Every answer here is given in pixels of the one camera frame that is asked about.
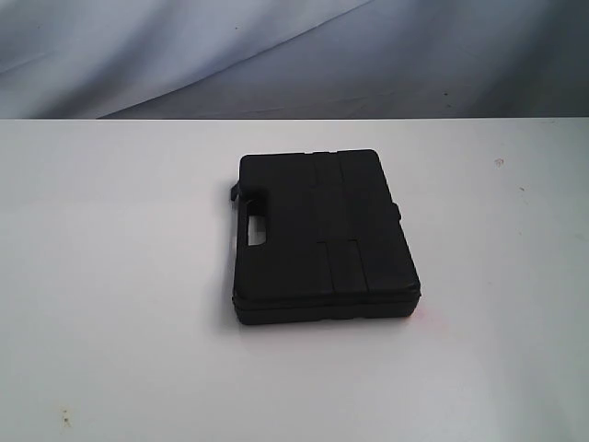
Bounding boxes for black plastic carry case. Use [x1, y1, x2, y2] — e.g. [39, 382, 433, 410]
[231, 149, 421, 325]

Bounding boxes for white backdrop cloth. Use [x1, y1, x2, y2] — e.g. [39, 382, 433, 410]
[1, 1, 588, 119]

